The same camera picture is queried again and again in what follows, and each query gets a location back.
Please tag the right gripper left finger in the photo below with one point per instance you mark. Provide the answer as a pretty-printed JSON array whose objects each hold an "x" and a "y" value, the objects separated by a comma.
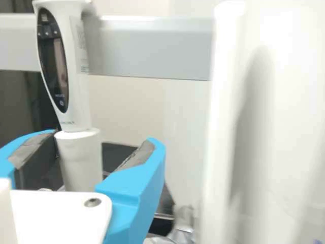
[{"x": 28, "y": 142}]

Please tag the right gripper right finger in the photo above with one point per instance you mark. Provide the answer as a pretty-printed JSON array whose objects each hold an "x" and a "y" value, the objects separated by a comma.
[{"x": 137, "y": 193}]

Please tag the pipette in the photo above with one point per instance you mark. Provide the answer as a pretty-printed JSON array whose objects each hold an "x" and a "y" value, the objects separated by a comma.
[{"x": 76, "y": 101}]

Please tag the white incubator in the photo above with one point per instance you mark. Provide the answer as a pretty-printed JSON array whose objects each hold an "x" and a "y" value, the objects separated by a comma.
[{"x": 292, "y": 152}]

